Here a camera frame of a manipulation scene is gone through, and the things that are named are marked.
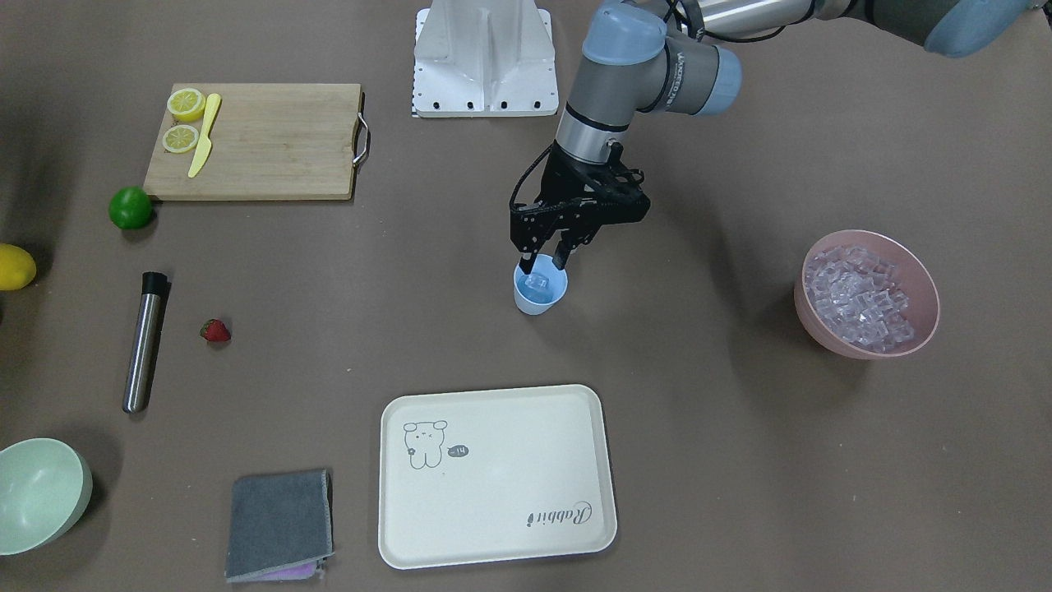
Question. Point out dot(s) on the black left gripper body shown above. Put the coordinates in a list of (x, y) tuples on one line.
[(566, 180)]

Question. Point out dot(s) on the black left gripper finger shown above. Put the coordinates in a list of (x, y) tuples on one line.
[(527, 262), (564, 249)]

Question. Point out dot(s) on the clear ice cube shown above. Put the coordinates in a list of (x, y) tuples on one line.
[(537, 287)]

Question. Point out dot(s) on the light blue cup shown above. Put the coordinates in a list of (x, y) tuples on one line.
[(558, 280)]

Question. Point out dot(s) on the red strawberry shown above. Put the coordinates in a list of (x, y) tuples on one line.
[(214, 330)]

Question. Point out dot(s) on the steel muddler black tip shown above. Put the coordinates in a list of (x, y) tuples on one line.
[(154, 293)]

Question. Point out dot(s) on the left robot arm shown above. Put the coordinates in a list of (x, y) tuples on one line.
[(676, 57)]

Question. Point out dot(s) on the pile of clear ice cubes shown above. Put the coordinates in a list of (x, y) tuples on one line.
[(857, 296)]

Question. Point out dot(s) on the cream rabbit tray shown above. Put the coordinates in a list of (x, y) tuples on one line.
[(494, 475)]

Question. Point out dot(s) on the wooden cutting board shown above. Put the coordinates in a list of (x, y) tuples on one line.
[(271, 141)]

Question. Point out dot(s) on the yellow plastic knife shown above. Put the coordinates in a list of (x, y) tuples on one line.
[(204, 146)]

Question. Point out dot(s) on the pink bowl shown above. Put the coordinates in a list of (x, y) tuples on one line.
[(924, 308)]

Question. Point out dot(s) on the lemon half slice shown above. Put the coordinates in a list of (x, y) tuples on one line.
[(179, 139), (187, 105)]

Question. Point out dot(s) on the grey folded cloth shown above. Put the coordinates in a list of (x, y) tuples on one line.
[(280, 527)]

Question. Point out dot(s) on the green lime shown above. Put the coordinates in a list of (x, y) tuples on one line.
[(130, 208)]

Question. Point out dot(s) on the yellow lemon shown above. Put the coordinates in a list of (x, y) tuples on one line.
[(18, 267)]

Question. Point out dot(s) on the mint green bowl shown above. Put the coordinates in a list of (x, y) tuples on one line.
[(46, 487)]

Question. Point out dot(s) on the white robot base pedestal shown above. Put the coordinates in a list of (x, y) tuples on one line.
[(484, 59)]

